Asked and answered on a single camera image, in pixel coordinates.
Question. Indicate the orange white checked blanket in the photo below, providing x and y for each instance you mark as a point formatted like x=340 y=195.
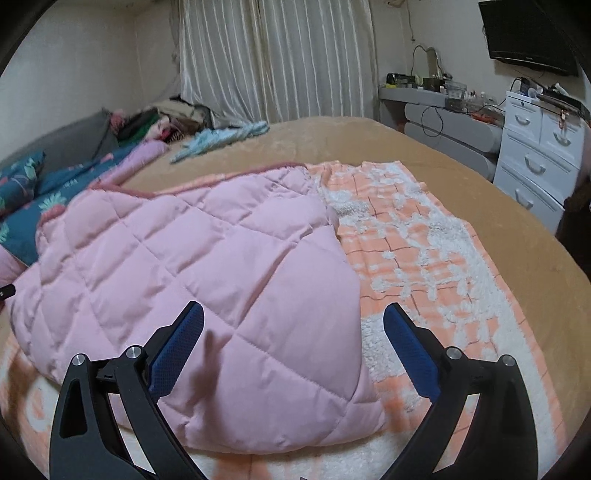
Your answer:
x=415 y=258

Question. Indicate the clutter of small table items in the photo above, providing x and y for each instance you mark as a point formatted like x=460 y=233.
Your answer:
x=434 y=84

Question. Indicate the grey headboard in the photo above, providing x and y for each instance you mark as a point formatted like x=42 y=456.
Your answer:
x=74 y=136

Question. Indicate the white striped curtain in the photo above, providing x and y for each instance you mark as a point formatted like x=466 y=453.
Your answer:
x=277 y=60

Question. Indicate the pile of mixed clothes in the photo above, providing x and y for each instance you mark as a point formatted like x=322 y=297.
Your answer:
x=171 y=117

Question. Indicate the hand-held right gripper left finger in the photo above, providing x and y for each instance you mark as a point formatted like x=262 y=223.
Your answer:
x=178 y=344

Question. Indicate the black wall television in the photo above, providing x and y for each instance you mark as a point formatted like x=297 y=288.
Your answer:
x=526 y=32

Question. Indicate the clutter on drawer chest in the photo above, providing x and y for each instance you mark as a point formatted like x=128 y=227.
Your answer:
x=561 y=99

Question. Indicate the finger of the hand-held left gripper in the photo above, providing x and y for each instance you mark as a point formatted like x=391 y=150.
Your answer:
x=6 y=292

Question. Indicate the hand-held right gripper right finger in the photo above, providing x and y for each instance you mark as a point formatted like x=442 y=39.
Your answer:
x=411 y=346

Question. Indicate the light blue garment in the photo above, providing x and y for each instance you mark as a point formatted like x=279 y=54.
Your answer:
x=217 y=138

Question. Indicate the grey dressing table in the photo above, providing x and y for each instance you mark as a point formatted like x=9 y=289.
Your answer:
x=461 y=129

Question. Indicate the white drawer chest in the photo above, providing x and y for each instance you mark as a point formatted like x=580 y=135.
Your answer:
x=531 y=157

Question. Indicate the teal floral quilt pink lining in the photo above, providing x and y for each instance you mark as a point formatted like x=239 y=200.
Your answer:
x=60 y=189

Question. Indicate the teal floral pillow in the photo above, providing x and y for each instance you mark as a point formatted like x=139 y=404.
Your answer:
x=21 y=177

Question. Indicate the dark object beside chest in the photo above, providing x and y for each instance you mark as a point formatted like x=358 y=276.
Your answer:
x=577 y=212

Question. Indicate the pink quilted jacket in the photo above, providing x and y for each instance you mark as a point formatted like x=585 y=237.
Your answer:
x=207 y=286

